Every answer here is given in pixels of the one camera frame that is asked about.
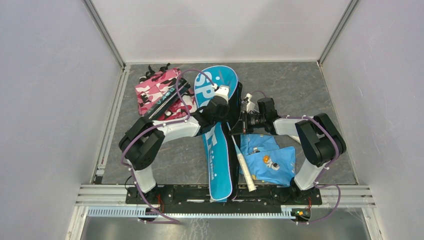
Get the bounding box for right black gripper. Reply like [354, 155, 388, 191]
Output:
[229, 110, 266, 135]

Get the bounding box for blue sport racket bag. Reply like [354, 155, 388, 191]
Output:
[194, 65, 243, 203]

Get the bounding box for blue badminton racket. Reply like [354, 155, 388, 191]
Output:
[221, 122, 257, 194]

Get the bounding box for black shuttlecock tube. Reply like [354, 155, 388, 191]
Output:
[139, 78, 191, 120]

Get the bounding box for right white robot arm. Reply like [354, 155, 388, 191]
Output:
[229, 97, 347, 204]

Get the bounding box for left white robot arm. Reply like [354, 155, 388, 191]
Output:
[118, 96, 230, 204]

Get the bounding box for blue astronaut print cloth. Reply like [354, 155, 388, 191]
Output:
[240, 134, 296, 187]

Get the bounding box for pink camouflage shorts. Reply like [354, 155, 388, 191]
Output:
[135, 64, 197, 121]

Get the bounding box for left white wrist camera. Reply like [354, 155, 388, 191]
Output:
[213, 84, 230, 101]

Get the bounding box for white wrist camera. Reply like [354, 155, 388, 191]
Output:
[213, 84, 230, 101]
[241, 93, 259, 114]

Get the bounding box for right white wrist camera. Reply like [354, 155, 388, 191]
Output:
[241, 93, 259, 114]

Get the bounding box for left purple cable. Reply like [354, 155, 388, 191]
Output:
[120, 68, 218, 224]

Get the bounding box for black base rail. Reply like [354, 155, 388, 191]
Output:
[125, 184, 323, 216]

